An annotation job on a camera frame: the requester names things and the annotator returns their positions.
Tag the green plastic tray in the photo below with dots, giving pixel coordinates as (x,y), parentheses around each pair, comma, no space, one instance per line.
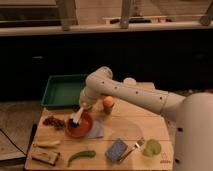
(62,91)

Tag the grey blue cloth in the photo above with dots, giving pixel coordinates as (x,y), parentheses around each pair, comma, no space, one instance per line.
(97,131)

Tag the white black dish brush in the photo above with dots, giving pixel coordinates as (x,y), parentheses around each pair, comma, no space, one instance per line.
(75,118)

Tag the silver fork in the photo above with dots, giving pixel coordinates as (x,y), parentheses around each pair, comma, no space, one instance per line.
(138,144)

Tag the red bowl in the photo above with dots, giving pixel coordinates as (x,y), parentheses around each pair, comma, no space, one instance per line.
(83,127)

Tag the brown rectangular box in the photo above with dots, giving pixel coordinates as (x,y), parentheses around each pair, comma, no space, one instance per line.
(45,156)

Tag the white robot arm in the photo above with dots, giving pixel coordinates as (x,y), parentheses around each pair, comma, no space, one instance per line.
(193,115)

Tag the bunch of dark grapes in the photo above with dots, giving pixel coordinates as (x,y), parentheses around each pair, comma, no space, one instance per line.
(56,123)

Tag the green chili pepper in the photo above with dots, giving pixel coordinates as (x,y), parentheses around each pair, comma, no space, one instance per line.
(86,153)

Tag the yellow banana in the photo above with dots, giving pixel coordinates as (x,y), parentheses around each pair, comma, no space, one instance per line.
(46,144)

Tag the blue sponge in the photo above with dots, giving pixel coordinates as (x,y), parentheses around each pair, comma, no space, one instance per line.
(115,151)

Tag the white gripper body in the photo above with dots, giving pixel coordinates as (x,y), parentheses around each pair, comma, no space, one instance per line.
(88,98)

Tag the green cup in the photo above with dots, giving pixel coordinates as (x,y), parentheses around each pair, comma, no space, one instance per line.
(152,148)

